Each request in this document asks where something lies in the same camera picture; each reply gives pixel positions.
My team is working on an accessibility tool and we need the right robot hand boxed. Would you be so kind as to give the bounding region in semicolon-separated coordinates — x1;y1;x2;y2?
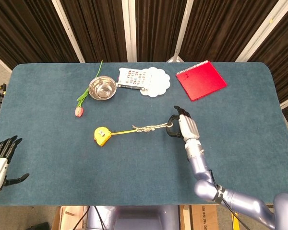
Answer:
165;105;201;142

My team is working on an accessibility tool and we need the silver robot torso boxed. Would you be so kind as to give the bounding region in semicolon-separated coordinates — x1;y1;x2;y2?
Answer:
86;205;181;230

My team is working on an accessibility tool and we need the pink tulip with green stem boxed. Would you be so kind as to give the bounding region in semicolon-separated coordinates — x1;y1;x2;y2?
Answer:
74;60;104;118

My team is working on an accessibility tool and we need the yellow tape measure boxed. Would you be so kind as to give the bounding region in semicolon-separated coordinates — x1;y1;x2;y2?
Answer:
94;126;136;147

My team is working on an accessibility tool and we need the blue felt table cover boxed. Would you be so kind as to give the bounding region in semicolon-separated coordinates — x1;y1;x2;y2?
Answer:
0;62;288;207

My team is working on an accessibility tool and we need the braided beige rope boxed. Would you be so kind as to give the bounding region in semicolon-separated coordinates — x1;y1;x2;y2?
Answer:
132;121;175;133

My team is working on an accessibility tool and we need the red spiral notebook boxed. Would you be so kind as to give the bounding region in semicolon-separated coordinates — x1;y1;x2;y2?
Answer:
175;60;228;102

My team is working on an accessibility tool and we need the white scalloped paper doily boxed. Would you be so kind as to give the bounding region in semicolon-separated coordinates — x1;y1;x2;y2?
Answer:
140;67;171;98

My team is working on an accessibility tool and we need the dark brown curtain panel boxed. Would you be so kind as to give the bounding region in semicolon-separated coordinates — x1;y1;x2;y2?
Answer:
0;0;79;70
249;0;288;127
135;0;189;63
180;0;279;63
60;0;131;63

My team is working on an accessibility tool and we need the cardboard box with print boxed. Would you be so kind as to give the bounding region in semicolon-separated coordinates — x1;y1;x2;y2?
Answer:
180;205;232;230

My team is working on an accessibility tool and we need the plain cardboard box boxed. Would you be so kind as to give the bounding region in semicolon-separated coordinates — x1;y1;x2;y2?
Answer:
51;206;90;230

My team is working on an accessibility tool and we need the white book with picture grid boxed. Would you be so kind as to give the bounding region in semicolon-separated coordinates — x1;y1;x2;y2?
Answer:
116;68;152;91

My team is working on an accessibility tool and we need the stainless steel bowl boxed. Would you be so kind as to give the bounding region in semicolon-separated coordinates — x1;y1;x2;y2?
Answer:
88;75;118;101

